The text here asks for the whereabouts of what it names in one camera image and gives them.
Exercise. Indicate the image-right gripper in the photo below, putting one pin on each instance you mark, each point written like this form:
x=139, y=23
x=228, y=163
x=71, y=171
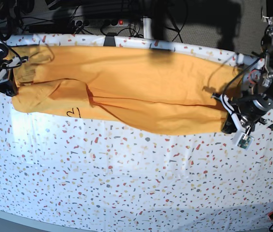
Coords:
x=251, y=109

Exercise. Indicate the yellow T-shirt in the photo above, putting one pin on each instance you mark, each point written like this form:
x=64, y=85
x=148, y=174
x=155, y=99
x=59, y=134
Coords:
x=152, y=90

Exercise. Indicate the black table clamp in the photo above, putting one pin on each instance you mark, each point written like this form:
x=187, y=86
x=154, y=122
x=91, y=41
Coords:
x=110, y=39

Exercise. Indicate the terrazzo patterned tablecloth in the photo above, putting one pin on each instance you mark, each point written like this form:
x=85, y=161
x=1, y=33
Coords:
x=108, y=177

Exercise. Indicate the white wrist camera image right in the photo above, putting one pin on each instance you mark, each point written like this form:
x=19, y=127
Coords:
x=242, y=140

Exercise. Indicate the white metal post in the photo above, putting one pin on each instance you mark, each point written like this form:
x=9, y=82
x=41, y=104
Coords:
x=147, y=28

